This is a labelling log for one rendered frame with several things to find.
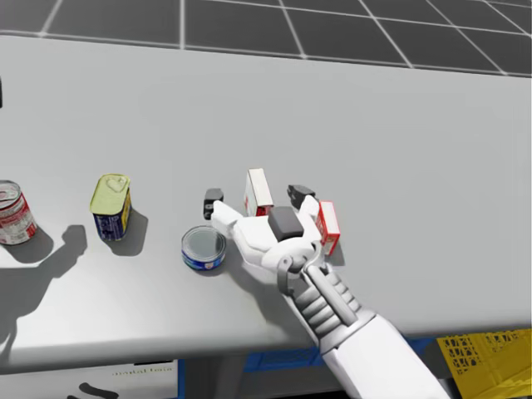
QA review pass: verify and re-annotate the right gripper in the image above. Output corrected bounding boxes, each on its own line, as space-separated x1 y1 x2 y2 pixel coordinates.
203 183 324 288

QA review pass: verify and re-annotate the blue box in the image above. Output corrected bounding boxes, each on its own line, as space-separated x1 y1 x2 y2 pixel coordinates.
242 337 436 374

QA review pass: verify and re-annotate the white box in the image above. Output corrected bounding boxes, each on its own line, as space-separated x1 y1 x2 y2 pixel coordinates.
0 358 180 399

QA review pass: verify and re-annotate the yellow box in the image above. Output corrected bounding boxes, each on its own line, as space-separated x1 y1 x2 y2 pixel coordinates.
435 328 532 399

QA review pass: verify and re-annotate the red and white carton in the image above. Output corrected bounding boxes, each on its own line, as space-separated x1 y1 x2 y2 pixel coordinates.
243 167 275 219

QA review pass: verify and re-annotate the blue flat can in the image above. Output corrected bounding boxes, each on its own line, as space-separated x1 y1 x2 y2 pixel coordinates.
180 224 229 273

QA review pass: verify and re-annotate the red and white can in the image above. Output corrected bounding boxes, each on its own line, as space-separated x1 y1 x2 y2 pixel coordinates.
0 180 38 246

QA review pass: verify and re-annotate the green and blue rectangular can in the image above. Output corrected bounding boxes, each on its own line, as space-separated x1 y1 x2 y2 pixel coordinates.
89 173 133 243

